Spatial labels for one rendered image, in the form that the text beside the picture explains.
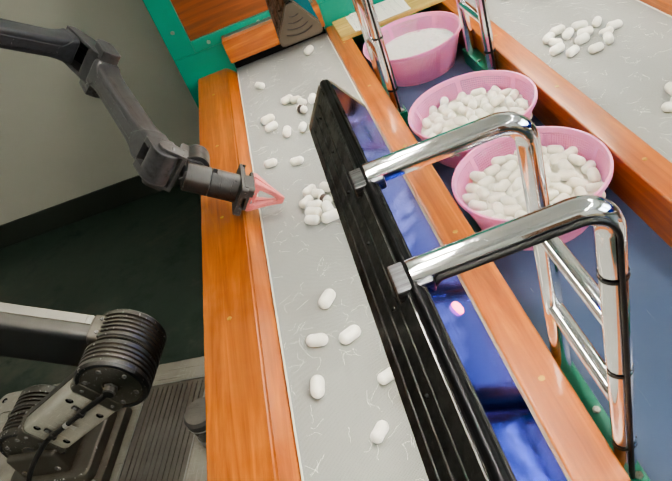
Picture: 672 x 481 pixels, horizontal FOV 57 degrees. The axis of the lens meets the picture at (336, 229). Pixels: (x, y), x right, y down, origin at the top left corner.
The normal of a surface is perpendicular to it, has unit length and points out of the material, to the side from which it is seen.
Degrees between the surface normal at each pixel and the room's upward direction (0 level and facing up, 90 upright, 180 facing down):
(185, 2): 90
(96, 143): 90
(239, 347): 0
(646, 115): 0
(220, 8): 90
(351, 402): 0
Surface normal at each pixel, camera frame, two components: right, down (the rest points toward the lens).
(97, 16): 0.13, 0.59
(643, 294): -0.31, -0.74
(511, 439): 0.62, -0.69
